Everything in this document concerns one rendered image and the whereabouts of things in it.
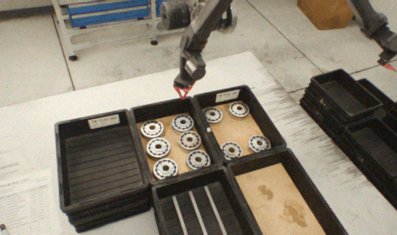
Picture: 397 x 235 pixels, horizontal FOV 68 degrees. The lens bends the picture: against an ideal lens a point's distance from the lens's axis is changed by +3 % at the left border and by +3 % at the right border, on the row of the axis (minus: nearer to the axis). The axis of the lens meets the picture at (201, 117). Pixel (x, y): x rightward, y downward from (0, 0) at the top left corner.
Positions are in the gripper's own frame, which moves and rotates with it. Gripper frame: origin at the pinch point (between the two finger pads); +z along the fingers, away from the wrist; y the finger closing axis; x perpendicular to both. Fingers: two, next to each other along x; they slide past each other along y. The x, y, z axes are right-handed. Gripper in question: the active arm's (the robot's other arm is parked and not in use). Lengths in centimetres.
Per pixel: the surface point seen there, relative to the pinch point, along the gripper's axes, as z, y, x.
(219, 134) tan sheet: 23.7, 4.8, -16.3
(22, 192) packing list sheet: 36, -52, 49
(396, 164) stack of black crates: 70, 72, -119
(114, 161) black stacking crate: 23.6, -29.2, 18.3
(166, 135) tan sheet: 23.3, -7.2, 5.5
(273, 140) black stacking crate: 19.6, 9.6, -40.4
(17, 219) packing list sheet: 36, -61, 42
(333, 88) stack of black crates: 57, 113, -70
